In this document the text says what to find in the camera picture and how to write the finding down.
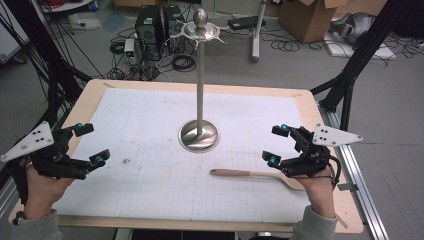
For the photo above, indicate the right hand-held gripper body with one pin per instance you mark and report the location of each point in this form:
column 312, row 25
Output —
column 313, row 160

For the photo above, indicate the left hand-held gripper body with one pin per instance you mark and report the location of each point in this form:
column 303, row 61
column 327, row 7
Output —
column 36, row 138

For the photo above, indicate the wooden spoon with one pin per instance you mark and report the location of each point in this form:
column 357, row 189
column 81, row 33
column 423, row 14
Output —
column 233, row 172

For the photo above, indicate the metal utensil stand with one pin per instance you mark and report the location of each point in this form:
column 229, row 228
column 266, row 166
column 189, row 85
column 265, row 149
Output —
column 200, row 100

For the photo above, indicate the person's right hand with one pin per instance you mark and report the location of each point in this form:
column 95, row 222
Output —
column 320, row 193

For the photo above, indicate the person's left hand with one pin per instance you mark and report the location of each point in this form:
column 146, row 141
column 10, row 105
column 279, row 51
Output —
column 41, row 193

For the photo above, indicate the white grid mat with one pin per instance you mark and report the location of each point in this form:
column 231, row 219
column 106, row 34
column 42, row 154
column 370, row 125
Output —
column 150, row 186

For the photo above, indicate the black wrist watch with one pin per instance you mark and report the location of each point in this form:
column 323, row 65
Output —
column 18, row 217

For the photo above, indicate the white adapter box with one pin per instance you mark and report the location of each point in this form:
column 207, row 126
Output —
column 129, row 47

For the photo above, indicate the white flat board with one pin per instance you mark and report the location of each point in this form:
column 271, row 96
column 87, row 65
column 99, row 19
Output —
column 336, row 50

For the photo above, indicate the white stand leg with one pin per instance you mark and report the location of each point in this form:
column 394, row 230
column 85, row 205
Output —
column 258, row 33

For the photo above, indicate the clear plastic bag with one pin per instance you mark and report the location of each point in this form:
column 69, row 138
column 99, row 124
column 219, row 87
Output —
column 85, row 21

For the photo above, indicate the open cardboard box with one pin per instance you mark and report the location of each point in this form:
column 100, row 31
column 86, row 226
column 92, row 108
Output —
column 306, row 20

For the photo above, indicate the black flat device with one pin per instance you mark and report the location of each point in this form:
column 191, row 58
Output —
column 245, row 22

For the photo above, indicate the large black computer tower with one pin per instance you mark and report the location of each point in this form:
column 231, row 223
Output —
column 149, row 33

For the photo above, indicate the white round table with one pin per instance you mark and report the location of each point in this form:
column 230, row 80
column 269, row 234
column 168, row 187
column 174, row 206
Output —
column 71, row 6

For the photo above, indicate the grey white headset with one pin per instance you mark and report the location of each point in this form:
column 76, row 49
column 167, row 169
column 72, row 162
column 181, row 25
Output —
column 355, row 28

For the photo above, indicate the slim black computer tower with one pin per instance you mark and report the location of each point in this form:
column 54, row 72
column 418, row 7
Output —
column 172, row 23

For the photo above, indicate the aluminium rail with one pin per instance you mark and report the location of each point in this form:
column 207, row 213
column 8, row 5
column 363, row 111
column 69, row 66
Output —
column 360, row 186

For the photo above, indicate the black metal frame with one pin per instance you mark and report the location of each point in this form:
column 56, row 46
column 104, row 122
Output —
column 50, row 66
column 373, row 43

